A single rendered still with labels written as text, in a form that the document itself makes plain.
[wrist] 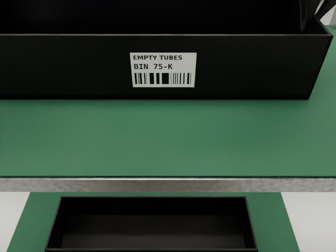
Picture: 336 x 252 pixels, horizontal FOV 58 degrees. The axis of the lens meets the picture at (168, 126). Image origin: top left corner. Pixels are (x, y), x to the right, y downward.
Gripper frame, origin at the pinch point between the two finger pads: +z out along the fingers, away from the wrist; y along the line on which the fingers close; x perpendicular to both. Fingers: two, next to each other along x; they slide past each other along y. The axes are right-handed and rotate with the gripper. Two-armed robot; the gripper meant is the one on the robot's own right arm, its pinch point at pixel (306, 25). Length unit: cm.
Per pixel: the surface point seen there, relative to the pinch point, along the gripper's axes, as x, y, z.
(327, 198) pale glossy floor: -35, -54, 105
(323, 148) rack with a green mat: 19.3, 1.5, 8.6
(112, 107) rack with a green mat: 10.4, 31.5, 8.4
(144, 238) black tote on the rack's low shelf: 3, 30, 67
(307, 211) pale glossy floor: -28, -42, 105
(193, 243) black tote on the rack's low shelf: 5, 16, 68
